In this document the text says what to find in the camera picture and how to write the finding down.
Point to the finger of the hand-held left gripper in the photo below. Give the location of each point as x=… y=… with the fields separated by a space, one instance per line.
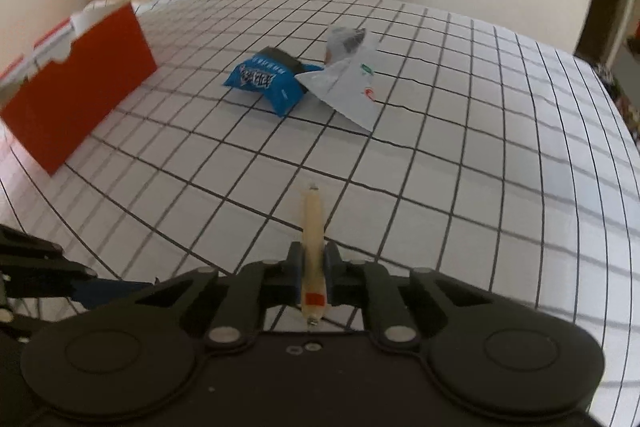
x=12 y=322
x=115 y=291

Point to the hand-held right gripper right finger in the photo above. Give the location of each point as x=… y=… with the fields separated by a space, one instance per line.
x=331 y=267

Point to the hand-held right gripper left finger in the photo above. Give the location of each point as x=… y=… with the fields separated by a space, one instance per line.
x=295 y=267

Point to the long beige sausage stick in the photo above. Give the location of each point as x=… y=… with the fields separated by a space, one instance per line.
x=312 y=227

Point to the red cardboard box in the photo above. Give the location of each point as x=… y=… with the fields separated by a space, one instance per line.
x=85 y=97

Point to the white triangular snack packet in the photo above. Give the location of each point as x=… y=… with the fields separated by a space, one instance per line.
x=350 y=92

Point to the checked white tablecloth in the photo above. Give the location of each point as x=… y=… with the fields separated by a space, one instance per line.
x=450 y=132

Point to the blue snack packet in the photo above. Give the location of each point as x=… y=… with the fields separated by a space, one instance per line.
x=270 y=79

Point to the grey snack packet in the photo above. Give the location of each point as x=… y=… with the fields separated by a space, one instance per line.
x=345 y=41

